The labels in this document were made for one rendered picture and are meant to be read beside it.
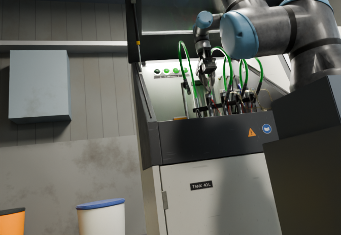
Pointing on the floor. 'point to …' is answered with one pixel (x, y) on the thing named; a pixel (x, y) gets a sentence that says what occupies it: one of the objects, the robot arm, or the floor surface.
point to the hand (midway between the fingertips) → (209, 89)
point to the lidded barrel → (102, 217)
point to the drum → (12, 221)
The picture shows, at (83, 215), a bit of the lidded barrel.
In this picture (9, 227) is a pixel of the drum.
